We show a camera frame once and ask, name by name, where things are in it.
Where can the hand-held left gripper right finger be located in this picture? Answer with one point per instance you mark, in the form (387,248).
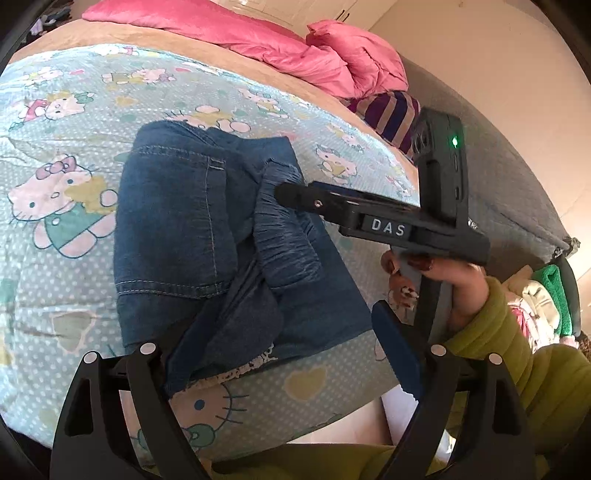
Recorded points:
(397,350)

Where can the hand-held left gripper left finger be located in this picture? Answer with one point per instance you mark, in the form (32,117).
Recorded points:
(147,383)

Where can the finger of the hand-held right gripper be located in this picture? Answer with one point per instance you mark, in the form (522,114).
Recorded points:
(300,197)
(341,191)

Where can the blue denim pants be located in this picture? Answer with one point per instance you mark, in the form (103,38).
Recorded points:
(175,221)

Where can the person's right forearm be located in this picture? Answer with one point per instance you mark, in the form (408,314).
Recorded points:
(494,341)

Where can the person's right hand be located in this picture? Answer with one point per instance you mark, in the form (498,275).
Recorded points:
(468,290)

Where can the grey upholstered headboard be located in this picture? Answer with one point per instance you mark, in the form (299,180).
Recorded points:
(498,152)

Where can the striped purple pillow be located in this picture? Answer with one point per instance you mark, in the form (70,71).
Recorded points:
(392,110)

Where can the pink and white clothes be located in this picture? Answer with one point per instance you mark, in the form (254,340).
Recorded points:
(526,314)

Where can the pink quilt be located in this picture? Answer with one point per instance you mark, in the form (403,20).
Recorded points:
(364,55)

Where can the yellow-green fleece jacket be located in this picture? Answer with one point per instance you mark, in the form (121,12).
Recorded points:
(300,464)

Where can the green towel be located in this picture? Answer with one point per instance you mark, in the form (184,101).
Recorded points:
(554,295)

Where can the white wardrobe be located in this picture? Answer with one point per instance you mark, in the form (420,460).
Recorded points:
(304,7)

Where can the pink duvet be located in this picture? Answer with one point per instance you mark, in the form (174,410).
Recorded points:
(184,18)

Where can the cartoon cat printed blanket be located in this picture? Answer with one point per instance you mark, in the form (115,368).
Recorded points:
(69,115)

